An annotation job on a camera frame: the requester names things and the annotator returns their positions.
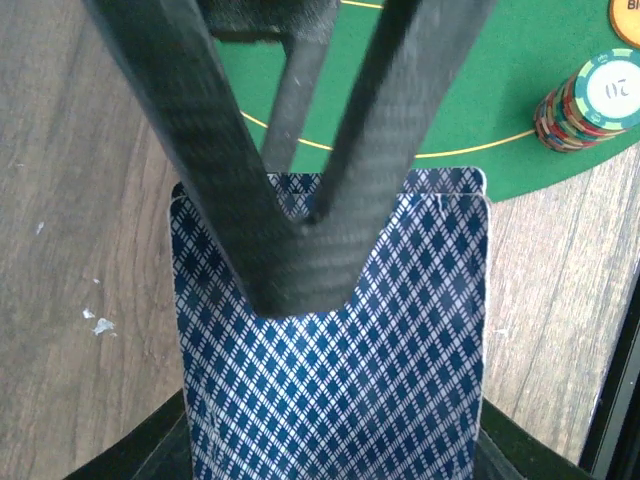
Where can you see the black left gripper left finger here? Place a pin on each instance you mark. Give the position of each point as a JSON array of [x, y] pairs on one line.
[[285, 267]]

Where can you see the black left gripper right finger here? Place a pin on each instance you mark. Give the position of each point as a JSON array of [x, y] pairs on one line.
[[413, 56]]

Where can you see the orange round blind button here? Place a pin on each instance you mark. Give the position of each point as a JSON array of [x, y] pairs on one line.
[[624, 17]]

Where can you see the blue patterned card deck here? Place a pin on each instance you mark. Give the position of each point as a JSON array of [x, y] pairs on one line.
[[388, 386]]

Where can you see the round green poker mat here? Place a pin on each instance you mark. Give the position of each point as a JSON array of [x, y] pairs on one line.
[[526, 49]]

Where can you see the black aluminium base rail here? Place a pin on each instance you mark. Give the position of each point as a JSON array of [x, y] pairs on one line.
[[611, 450]]

